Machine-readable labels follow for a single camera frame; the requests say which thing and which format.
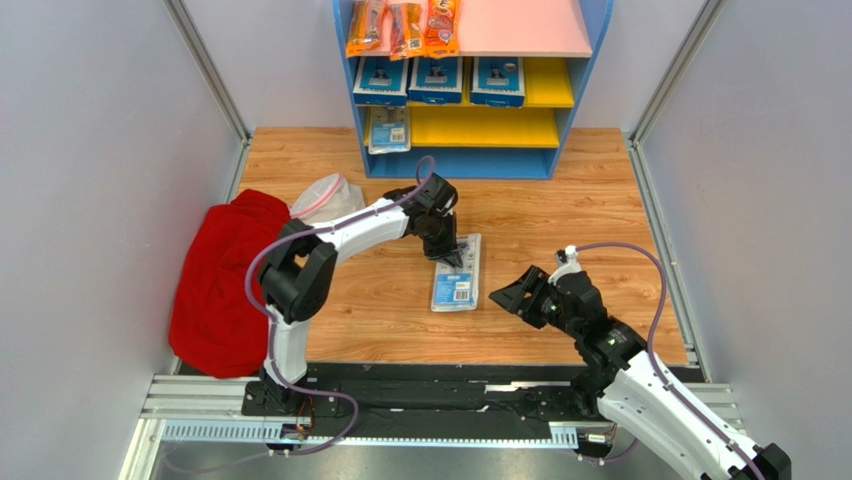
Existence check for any blue shelf unit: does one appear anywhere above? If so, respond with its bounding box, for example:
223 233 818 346
350 1 615 179

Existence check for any orange razor pack on shelf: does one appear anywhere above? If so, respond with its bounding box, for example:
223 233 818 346
345 0 387 58

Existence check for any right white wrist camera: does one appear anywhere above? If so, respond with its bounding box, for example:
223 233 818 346
547 245 582 285

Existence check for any white blue Harry's box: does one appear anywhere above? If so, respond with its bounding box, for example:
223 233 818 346
407 57 463 105
352 57 410 107

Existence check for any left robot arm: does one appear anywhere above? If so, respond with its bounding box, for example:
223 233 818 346
243 174 463 415

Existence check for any blue razor box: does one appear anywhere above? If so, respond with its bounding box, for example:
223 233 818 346
470 56 526 108

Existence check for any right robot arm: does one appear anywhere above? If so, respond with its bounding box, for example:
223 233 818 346
489 266 792 479

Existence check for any orange BIC razor bag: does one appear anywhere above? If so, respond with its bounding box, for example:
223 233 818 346
423 0 461 59

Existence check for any white mesh zip bag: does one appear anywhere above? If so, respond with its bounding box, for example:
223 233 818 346
289 173 366 224

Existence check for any narrow orange razor pack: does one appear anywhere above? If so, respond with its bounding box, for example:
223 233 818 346
388 2 425 61

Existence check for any red cloth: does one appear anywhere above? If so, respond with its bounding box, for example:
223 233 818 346
168 189 290 379

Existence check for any clear blister razor pack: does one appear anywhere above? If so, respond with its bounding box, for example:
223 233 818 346
367 106 411 155
430 233 482 313

